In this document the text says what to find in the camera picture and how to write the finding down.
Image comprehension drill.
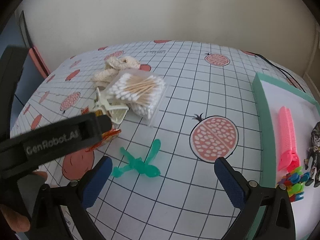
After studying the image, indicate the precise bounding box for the cream claw hair clip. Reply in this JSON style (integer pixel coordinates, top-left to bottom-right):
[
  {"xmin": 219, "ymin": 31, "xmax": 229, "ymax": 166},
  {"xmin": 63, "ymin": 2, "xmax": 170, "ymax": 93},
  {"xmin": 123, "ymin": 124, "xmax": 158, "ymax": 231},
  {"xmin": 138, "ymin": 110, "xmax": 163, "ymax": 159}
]
[{"xmin": 93, "ymin": 87, "xmax": 129, "ymax": 125}]

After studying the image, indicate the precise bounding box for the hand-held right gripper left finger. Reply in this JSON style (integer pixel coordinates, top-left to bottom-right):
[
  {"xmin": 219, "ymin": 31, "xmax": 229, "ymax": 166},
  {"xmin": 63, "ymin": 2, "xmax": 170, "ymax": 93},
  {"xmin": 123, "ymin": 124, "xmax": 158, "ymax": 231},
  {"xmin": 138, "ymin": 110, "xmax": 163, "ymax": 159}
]
[{"xmin": 30, "ymin": 156, "xmax": 113, "ymax": 240}]

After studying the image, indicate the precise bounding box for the pomegranate print grid tablecloth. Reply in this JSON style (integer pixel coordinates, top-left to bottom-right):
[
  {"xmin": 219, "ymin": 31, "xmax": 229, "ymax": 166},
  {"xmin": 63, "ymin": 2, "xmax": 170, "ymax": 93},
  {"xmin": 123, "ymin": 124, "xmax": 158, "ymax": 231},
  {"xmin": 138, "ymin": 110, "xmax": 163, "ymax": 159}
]
[{"xmin": 10, "ymin": 40, "xmax": 320, "ymax": 240}]

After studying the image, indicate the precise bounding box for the person's left hand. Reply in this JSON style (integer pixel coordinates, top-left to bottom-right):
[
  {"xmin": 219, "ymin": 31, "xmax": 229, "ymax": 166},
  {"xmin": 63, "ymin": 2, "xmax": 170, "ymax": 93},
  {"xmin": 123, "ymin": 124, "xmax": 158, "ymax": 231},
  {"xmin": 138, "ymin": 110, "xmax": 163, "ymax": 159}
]
[{"xmin": 0, "ymin": 203, "xmax": 32, "ymax": 233}]

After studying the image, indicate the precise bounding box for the pink edged board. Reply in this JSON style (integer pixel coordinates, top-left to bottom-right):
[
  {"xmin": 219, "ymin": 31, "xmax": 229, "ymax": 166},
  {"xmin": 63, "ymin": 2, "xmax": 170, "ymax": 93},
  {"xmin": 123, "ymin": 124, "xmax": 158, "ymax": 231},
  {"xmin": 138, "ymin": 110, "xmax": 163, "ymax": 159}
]
[{"xmin": 19, "ymin": 10, "xmax": 52, "ymax": 79}]

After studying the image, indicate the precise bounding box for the black toy figure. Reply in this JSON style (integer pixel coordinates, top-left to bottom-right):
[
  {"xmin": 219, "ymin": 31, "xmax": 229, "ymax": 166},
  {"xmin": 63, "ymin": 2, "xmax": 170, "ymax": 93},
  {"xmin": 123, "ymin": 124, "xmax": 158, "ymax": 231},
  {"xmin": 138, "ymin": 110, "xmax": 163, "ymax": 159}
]
[{"xmin": 303, "ymin": 121, "xmax": 320, "ymax": 188}]

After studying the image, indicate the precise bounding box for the cream lace scrunchie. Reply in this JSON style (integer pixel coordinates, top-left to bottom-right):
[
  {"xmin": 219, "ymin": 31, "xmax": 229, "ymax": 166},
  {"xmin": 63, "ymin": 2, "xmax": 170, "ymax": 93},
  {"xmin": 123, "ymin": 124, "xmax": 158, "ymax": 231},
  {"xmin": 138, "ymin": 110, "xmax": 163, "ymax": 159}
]
[
  {"xmin": 90, "ymin": 68, "xmax": 120, "ymax": 88},
  {"xmin": 104, "ymin": 55, "xmax": 141, "ymax": 71}
]

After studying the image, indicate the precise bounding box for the orange snack packet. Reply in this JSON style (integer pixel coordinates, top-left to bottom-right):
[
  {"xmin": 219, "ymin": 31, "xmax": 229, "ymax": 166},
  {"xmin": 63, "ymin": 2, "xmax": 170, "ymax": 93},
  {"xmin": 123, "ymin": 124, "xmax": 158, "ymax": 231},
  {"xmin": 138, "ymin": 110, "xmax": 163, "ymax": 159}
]
[{"xmin": 85, "ymin": 127, "xmax": 122, "ymax": 153}]

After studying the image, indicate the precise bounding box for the black cable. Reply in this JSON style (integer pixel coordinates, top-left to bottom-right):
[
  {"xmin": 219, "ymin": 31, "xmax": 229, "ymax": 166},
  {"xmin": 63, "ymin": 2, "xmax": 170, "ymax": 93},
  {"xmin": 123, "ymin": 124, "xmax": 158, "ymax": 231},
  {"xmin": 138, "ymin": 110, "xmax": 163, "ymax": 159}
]
[{"xmin": 246, "ymin": 52, "xmax": 307, "ymax": 93}]

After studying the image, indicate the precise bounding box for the teal plastic dragonfly toy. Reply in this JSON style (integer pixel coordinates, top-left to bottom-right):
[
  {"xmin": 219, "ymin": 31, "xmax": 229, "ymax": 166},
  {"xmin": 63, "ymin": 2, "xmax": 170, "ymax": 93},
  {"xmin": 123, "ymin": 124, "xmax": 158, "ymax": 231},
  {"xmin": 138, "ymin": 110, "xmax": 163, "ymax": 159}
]
[{"xmin": 111, "ymin": 139, "xmax": 162, "ymax": 179}]

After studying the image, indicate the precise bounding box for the bunch of colourful small clips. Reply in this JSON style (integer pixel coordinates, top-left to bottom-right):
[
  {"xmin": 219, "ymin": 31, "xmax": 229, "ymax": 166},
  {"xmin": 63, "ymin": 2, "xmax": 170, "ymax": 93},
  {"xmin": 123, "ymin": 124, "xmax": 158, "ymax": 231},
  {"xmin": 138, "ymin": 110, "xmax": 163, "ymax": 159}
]
[{"xmin": 276, "ymin": 165, "xmax": 307, "ymax": 202}]

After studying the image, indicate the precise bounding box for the clear box of cotton swabs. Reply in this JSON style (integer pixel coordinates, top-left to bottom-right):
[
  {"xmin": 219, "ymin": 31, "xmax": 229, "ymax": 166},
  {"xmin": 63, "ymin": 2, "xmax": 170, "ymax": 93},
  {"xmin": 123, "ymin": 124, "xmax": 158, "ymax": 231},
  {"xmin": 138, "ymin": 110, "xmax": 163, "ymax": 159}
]
[{"xmin": 105, "ymin": 70, "xmax": 170, "ymax": 128}]

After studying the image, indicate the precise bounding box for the pink hair clip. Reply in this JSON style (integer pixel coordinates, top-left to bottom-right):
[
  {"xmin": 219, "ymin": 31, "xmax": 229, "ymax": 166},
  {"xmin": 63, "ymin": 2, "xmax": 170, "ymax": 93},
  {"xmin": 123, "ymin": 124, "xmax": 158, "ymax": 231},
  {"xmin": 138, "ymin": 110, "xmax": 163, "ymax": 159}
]
[{"xmin": 277, "ymin": 106, "xmax": 300, "ymax": 172}]

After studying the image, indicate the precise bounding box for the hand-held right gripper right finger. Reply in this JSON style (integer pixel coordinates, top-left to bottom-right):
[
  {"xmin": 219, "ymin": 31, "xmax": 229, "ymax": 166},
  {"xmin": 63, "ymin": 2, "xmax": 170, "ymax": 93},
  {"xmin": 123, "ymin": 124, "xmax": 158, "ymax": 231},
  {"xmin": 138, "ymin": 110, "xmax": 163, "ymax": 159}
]
[{"xmin": 214, "ymin": 157, "xmax": 297, "ymax": 240}]

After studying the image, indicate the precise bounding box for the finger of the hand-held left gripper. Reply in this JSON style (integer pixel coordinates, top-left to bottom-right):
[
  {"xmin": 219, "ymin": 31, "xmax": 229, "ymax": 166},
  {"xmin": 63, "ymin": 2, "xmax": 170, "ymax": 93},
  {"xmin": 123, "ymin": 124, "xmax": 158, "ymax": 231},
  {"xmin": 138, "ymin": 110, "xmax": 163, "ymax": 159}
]
[{"xmin": 79, "ymin": 112, "xmax": 113, "ymax": 141}]

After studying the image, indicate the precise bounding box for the teal shallow cardboard box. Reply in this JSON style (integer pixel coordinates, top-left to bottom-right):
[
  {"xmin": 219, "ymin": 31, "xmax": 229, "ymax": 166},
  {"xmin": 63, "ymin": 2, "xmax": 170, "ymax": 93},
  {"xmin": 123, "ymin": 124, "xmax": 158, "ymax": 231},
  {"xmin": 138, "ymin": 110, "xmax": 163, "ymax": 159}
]
[{"xmin": 251, "ymin": 72, "xmax": 320, "ymax": 240}]

